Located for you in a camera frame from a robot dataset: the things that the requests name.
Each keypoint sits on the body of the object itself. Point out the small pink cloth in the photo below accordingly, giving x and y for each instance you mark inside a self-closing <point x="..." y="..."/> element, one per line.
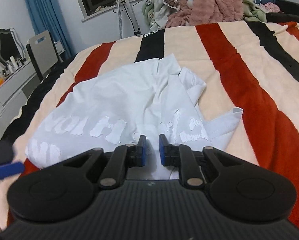
<point x="272" y="6"/>

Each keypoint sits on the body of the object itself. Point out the white vanity desk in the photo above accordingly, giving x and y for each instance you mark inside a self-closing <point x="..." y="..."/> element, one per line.
<point x="12" y="90"/>

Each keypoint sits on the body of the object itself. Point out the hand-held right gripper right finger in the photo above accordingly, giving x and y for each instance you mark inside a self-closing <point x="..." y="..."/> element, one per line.
<point x="162" y="150"/>

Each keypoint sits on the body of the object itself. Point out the black and white chair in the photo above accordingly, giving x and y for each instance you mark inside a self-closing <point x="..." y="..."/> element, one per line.
<point x="43" y="52"/>

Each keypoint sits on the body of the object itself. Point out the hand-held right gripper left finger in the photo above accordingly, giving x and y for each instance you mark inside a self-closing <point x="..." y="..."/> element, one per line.
<point x="142" y="152"/>

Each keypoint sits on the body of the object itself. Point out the red black striped blanket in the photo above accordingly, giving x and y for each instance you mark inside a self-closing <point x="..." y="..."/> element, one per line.
<point x="252" y="92"/>

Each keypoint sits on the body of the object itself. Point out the black sofa chair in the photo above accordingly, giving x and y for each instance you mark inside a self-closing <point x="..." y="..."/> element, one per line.
<point x="289" y="7"/>

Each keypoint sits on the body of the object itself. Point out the pale green patterned blanket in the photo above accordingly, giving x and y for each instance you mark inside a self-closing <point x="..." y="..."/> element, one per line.
<point x="148" y="7"/>

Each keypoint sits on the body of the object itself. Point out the wavy vanity mirror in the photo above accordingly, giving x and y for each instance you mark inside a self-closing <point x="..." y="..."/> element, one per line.
<point x="7" y="47"/>

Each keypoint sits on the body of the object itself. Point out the pale green cloth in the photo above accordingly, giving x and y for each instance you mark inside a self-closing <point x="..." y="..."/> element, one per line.
<point x="254" y="12"/>

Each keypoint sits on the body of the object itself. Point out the group of cosmetic bottles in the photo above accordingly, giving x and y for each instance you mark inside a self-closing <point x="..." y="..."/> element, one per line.
<point x="13" y="61"/>

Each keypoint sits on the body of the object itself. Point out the white printed t-shirt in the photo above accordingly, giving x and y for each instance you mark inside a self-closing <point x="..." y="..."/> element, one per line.
<point x="114" y="100"/>

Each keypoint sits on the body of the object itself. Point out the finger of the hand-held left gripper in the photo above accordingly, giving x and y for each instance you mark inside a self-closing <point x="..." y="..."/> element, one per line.
<point x="7" y="171"/>

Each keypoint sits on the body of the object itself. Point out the white tripod stand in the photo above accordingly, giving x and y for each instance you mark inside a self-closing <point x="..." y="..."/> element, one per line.
<point x="129" y="7"/>

